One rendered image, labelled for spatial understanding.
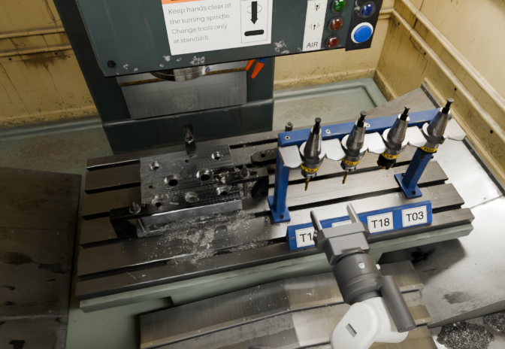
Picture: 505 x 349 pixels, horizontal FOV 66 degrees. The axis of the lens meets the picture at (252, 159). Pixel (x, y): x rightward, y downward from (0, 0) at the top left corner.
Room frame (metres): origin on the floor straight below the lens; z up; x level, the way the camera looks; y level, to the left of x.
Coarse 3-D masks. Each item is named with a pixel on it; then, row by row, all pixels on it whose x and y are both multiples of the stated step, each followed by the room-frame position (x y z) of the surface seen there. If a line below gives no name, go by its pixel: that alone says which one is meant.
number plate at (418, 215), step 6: (402, 210) 0.64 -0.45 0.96; (408, 210) 0.65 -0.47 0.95; (414, 210) 0.65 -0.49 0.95; (420, 210) 0.65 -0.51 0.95; (402, 216) 0.63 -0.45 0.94; (408, 216) 0.63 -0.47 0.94; (414, 216) 0.64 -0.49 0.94; (420, 216) 0.64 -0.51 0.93; (426, 216) 0.64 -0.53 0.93; (408, 222) 0.62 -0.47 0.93; (414, 222) 0.62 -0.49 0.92; (420, 222) 0.63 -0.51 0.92; (426, 222) 0.63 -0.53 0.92
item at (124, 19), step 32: (96, 0) 0.49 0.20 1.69; (128, 0) 0.50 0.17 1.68; (160, 0) 0.51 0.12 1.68; (288, 0) 0.55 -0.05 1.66; (352, 0) 0.57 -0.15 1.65; (96, 32) 0.49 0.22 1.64; (128, 32) 0.50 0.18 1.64; (160, 32) 0.51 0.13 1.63; (288, 32) 0.55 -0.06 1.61; (128, 64) 0.49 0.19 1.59; (160, 64) 0.50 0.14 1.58; (192, 64) 0.51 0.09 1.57
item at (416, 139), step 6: (408, 126) 0.74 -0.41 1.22; (414, 126) 0.74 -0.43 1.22; (408, 132) 0.71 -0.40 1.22; (414, 132) 0.71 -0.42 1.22; (420, 132) 0.71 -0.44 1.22; (414, 138) 0.69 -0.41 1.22; (420, 138) 0.69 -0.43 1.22; (408, 144) 0.67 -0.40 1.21; (414, 144) 0.67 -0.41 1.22; (420, 144) 0.67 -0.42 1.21
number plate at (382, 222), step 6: (372, 216) 0.62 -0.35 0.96; (378, 216) 0.63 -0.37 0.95; (384, 216) 0.63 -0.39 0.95; (390, 216) 0.63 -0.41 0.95; (372, 222) 0.61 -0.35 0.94; (378, 222) 0.61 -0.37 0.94; (384, 222) 0.61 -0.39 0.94; (390, 222) 0.62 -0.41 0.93; (372, 228) 0.60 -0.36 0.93; (378, 228) 0.60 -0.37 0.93; (384, 228) 0.60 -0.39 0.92; (390, 228) 0.60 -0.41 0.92
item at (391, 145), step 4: (384, 132) 0.70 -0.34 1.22; (384, 136) 0.69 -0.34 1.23; (384, 140) 0.68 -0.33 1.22; (388, 140) 0.68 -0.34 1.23; (404, 140) 0.68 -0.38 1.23; (408, 140) 0.68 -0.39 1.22; (388, 144) 0.67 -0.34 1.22; (392, 144) 0.66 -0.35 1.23; (396, 144) 0.67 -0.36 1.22; (400, 144) 0.67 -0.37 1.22; (404, 144) 0.66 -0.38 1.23; (388, 148) 0.67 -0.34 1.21; (392, 148) 0.66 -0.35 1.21; (396, 148) 0.67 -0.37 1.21; (400, 148) 0.66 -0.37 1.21; (404, 148) 0.67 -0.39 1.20
